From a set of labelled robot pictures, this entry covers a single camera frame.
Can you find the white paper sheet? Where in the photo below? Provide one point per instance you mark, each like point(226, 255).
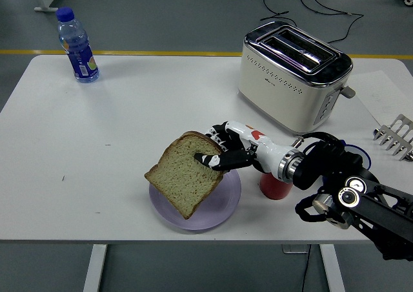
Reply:
point(377, 91)

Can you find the lilac round plate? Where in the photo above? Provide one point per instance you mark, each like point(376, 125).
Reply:
point(222, 204)

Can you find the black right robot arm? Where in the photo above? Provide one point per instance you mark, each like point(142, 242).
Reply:
point(371, 204)

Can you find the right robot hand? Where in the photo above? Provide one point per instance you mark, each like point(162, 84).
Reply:
point(267, 151)

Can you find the red mug white inside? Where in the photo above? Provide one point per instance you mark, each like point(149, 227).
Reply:
point(274, 188)

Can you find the grey under-table bracket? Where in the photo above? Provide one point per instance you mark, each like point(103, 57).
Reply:
point(295, 249)

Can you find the metal toast rack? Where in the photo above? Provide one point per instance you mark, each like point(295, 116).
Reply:
point(403, 127)

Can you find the slice of brown-crust bread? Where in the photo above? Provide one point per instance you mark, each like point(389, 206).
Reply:
point(182, 179)

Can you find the blue-capped plastic water bottle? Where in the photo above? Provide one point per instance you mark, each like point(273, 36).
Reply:
point(80, 59)

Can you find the cream and chrome toaster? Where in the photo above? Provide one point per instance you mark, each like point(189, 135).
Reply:
point(277, 88)

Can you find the white table leg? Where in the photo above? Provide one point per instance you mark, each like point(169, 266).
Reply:
point(332, 269)
point(95, 269)

